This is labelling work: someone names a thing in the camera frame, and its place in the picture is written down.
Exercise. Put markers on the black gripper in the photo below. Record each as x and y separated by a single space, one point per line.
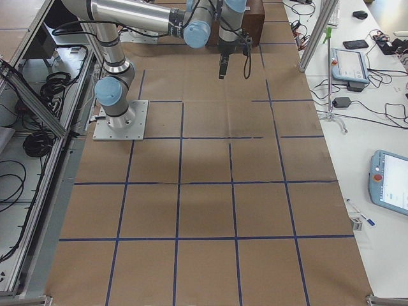
226 48

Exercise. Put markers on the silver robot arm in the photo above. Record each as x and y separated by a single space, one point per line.
232 22
106 17

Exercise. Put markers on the dark wooden drawer cabinet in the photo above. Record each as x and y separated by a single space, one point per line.
253 21

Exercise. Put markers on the black power adapter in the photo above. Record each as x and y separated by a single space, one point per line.
341 102

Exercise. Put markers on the upper blue teach pendant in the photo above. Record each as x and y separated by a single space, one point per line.
348 65

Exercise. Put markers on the blue teach pendant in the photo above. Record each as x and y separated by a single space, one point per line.
387 182
348 65

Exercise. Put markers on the black smartphone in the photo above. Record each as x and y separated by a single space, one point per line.
355 44

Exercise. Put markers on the brown paper table cover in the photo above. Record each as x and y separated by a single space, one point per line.
230 199

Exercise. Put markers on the black computer mouse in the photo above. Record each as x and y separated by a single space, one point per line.
360 14

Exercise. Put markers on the lower blue teach pendant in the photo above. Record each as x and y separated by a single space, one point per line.
387 182

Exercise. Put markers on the small grey binder clip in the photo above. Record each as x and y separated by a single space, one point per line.
356 223

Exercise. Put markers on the white blue pen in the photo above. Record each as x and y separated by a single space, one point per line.
370 221

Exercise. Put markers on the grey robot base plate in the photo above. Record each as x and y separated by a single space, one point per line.
130 126

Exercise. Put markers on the aluminium frame post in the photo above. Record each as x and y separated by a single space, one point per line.
328 18

